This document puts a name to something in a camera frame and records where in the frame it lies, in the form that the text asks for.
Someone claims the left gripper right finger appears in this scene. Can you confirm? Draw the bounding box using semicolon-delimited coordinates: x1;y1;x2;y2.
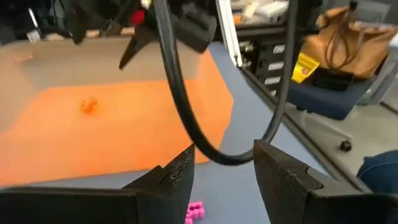
253;139;398;224

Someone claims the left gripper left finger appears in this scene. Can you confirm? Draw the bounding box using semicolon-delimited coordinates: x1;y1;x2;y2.
0;143;196;224

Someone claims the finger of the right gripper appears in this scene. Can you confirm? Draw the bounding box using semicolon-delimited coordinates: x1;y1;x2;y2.
119;24;158;71
67;0;94;45

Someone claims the small orange pumpkin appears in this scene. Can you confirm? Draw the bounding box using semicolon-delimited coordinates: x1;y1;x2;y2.
79;95;99;114

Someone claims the pink skeleton hand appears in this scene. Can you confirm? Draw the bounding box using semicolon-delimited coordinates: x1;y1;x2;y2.
184;201;206;224

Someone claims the cluttered black shelf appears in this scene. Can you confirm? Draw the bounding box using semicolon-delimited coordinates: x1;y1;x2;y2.
229;0;292;35

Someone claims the large orange plastic tray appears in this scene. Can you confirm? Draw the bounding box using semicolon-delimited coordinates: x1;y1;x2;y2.
0;35;234;187

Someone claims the person's leg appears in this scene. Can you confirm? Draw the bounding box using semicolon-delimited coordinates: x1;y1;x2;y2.
356;149;398;195

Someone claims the black drawer unit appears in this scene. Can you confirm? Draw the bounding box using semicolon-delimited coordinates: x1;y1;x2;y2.
239;27;295;97

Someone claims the yellow tag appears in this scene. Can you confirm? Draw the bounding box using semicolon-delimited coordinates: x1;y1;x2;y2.
291;52;320;84

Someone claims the light grey furniture leg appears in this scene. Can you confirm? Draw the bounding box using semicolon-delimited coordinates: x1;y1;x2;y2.
357;34;398;106

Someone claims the tan leather bag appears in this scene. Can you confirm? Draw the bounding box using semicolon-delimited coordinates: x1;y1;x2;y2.
300;4;398;80

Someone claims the white metal post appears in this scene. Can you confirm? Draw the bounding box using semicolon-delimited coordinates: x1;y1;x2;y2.
216;0;244;68

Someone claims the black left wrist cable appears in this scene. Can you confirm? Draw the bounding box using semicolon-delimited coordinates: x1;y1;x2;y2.
152;0;298;167

